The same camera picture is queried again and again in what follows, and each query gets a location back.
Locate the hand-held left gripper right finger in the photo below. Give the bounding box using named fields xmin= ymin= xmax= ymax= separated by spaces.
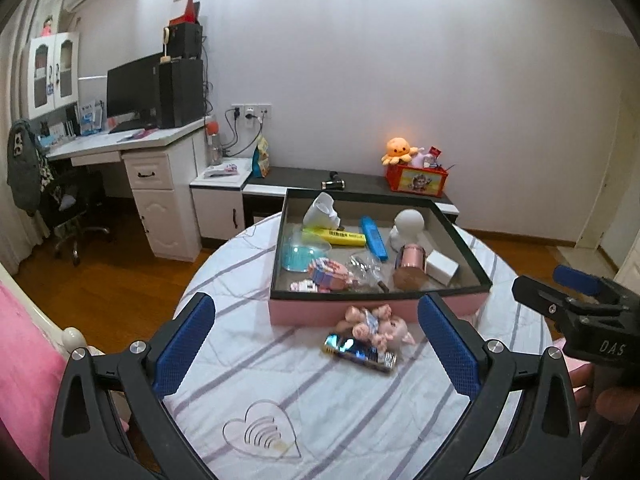
xmin=417 ymin=292 xmax=583 ymax=480

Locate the white wall cabinet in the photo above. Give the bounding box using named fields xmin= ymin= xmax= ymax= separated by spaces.
xmin=25 ymin=31 xmax=81 ymax=121

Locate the clear blue plastic bowl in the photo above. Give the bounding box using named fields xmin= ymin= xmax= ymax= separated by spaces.
xmin=282 ymin=230 xmax=332 ymax=273

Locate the shiny blue snack packet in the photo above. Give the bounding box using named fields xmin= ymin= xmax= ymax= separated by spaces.
xmin=322 ymin=332 xmax=398 ymax=373

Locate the pink box with dark rim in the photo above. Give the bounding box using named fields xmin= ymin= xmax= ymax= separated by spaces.
xmin=269 ymin=189 xmax=493 ymax=327

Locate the dark low cabinet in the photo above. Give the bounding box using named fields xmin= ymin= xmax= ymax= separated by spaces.
xmin=242 ymin=166 xmax=461 ymax=226

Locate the black office chair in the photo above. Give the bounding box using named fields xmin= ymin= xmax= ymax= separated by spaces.
xmin=37 ymin=165 xmax=111 ymax=266

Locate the orange octopus plush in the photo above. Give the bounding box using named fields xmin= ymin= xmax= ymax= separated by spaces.
xmin=381 ymin=137 xmax=420 ymax=167

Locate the yellow highlighter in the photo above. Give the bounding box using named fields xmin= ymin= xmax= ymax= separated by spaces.
xmin=301 ymin=227 xmax=367 ymax=247

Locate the white wall socket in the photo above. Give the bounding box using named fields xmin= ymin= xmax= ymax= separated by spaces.
xmin=231 ymin=103 xmax=272 ymax=122

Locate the blue snack bag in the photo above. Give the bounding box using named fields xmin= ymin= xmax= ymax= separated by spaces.
xmin=249 ymin=136 xmax=271 ymax=178

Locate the small white box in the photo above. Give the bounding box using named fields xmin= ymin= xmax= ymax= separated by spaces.
xmin=426 ymin=250 xmax=460 ymax=284

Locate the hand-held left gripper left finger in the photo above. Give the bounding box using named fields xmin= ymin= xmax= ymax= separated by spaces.
xmin=48 ymin=291 xmax=217 ymax=480

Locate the blue highlighter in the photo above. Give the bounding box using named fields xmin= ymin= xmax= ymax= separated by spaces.
xmin=360 ymin=216 xmax=389 ymax=262

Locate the black monitor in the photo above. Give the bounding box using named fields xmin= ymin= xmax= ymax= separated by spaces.
xmin=106 ymin=52 xmax=165 ymax=131

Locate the red toy crate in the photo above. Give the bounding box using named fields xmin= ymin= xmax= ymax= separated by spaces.
xmin=385 ymin=162 xmax=449 ymax=199

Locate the blue box on desk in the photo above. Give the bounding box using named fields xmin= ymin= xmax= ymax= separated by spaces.
xmin=77 ymin=100 xmax=103 ymax=136

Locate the black speaker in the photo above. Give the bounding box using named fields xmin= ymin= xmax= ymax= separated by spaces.
xmin=167 ymin=22 xmax=203 ymax=60

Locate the white desk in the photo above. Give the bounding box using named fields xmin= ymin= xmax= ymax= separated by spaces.
xmin=47 ymin=117 xmax=213 ymax=263

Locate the pink donut block model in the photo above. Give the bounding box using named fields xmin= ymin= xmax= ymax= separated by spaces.
xmin=307 ymin=257 xmax=353 ymax=292

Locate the purple plush toy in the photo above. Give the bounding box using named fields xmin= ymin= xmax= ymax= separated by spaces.
xmin=410 ymin=146 xmax=446 ymax=170

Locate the pink blanket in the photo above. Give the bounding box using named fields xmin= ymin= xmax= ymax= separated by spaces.
xmin=0 ymin=280 xmax=66 ymax=480

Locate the rose gold cup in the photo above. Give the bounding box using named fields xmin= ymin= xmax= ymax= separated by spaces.
xmin=392 ymin=243 xmax=427 ymax=290

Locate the black computer tower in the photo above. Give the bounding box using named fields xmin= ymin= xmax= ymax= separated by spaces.
xmin=159 ymin=58 xmax=206 ymax=130

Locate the red folder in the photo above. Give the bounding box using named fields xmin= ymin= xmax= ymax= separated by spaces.
xmin=169 ymin=0 xmax=201 ymax=26

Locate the white round figure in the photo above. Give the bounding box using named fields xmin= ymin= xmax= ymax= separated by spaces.
xmin=389 ymin=209 xmax=426 ymax=252

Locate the pink pig doll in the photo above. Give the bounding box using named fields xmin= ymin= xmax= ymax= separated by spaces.
xmin=340 ymin=305 xmax=417 ymax=356

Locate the clear bottle with red cap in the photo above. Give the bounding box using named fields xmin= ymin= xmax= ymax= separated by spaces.
xmin=206 ymin=119 xmax=223 ymax=167

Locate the clear plastic bag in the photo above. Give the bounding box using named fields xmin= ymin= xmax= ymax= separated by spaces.
xmin=347 ymin=252 xmax=391 ymax=293

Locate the white bedpost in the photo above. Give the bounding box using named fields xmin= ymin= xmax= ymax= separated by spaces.
xmin=62 ymin=326 xmax=88 ymax=361

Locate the person's right hand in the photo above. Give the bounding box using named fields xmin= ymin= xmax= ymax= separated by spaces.
xmin=570 ymin=362 xmax=640 ymax=426

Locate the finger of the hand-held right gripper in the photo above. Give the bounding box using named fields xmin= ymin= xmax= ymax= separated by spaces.
xmin=552 ymin=264 xmax=633 ymax=311
xmin=511 ymin=275 xmax=581 ymax=333

